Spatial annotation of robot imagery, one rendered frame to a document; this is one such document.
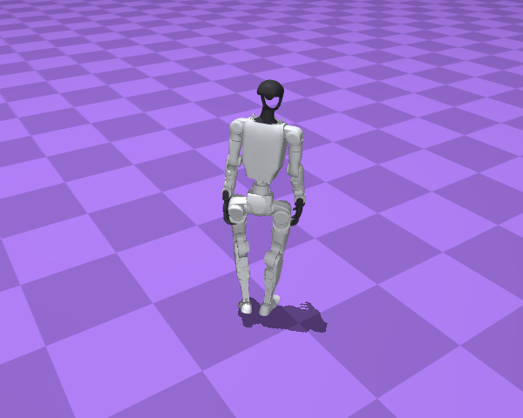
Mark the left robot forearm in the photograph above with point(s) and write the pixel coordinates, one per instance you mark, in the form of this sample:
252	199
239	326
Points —
230	179

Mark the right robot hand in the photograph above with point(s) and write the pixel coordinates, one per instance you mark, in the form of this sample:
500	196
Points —
298	207

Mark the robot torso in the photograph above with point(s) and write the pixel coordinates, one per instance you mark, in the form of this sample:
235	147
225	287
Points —
263	152

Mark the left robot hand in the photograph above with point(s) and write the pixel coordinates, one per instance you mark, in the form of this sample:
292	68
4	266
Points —
225	207

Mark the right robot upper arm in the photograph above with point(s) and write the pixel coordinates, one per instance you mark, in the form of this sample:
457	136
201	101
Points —
294	136

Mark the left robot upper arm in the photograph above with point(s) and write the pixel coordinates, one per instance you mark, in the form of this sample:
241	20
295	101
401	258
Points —
235	142

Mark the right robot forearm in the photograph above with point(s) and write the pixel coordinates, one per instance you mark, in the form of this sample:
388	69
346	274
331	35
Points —
298	185

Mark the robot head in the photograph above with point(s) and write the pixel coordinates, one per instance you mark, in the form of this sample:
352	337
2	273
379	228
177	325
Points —
269	89

